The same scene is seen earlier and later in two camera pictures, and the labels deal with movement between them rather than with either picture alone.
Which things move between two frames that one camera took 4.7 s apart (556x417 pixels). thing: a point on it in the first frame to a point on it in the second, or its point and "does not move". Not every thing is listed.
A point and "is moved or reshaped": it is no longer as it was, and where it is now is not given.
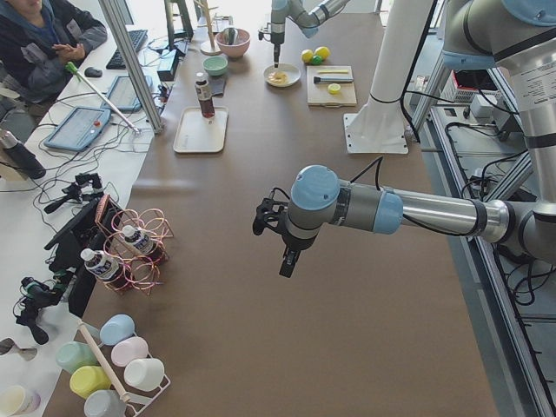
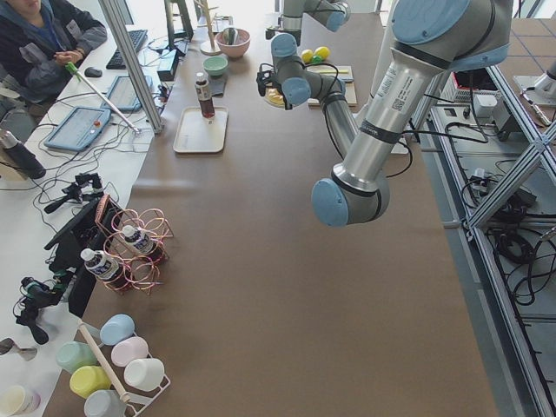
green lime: x=316 y=60 does not move
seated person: x=41 y=42 does not move
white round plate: x=282 y=76 is moved or reshaped
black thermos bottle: x=23 y=155 does not move
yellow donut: x=278 y=77 is moved or reshaped
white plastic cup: x=144 y=373 does not move
